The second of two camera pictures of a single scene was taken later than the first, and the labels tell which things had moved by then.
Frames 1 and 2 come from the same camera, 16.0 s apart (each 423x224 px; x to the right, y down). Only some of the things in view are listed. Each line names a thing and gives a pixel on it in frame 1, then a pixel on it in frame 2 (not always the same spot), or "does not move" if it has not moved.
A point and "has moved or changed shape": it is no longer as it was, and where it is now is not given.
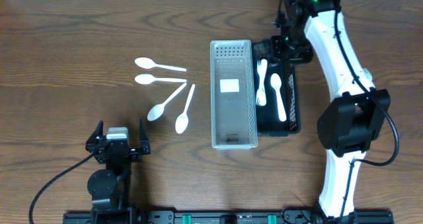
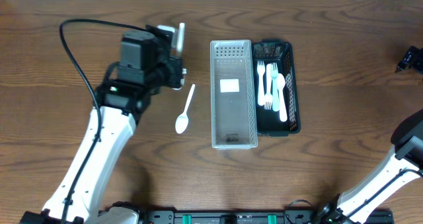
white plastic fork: (261, 100) does not move
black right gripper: (305, 55) to (414, 56)
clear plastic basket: (232, 95) does not move
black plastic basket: (268, 119) does not move
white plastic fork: (262, 69) to (268, 99)
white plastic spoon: (147, 63) has moved or changed shape
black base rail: (153, 217) does not move
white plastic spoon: (182, 123) does not move
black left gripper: (117, 148) to (176, 72)
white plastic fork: (367, 73) to (274, 74)
